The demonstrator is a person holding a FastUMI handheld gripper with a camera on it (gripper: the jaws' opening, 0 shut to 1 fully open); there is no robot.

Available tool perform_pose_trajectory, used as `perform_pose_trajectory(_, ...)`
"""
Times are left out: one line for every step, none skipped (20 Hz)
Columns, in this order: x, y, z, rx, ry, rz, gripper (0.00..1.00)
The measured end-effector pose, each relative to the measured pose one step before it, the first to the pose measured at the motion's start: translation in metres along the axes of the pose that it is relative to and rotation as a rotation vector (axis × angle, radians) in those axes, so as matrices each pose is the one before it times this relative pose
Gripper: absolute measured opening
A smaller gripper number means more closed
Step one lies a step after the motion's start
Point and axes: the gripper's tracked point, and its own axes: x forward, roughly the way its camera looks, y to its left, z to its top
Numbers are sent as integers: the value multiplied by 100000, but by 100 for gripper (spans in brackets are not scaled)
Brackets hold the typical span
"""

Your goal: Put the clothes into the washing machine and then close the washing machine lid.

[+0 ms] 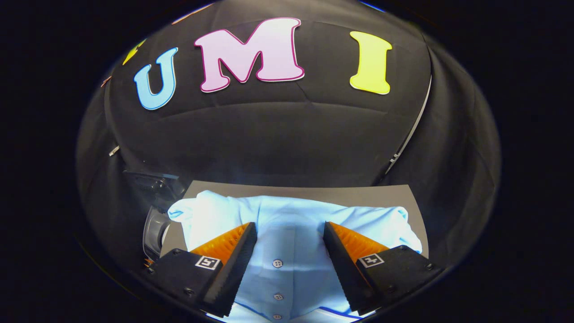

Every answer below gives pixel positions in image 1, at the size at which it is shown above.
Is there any black backdrop cloth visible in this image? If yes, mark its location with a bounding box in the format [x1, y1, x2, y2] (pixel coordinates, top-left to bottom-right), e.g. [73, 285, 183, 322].
[75, 0, 502, 270]

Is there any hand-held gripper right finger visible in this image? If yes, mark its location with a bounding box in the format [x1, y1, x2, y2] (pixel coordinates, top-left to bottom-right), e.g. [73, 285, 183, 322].
[323, 221, 444, 316]

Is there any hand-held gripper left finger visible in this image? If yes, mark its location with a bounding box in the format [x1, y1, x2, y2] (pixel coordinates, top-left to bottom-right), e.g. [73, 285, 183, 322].
[146, 222, 258, 318]

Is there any light blue button shirt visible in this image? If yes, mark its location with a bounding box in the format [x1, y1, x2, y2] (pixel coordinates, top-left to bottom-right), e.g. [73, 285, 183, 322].
[167, 190, 423, 323]

